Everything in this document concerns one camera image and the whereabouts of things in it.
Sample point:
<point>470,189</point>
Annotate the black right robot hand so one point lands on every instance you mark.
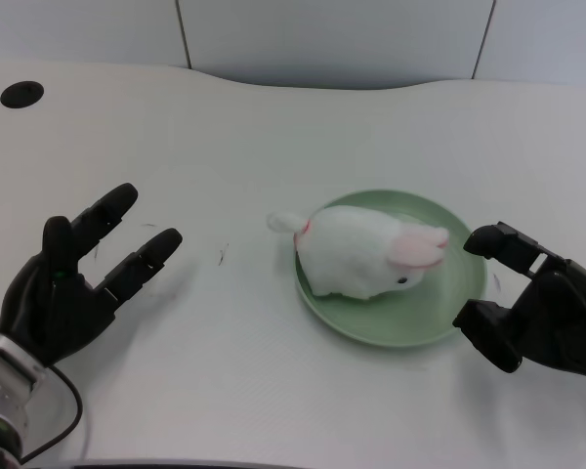
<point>542,312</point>

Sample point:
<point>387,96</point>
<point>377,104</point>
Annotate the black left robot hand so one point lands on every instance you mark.
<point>73,288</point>

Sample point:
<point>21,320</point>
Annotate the white plush rabbit doll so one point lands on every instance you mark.
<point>366,254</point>

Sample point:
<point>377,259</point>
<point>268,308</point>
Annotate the green round plate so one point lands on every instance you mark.
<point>400,317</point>

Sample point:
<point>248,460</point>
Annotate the grey wall partition panel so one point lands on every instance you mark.
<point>332,39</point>

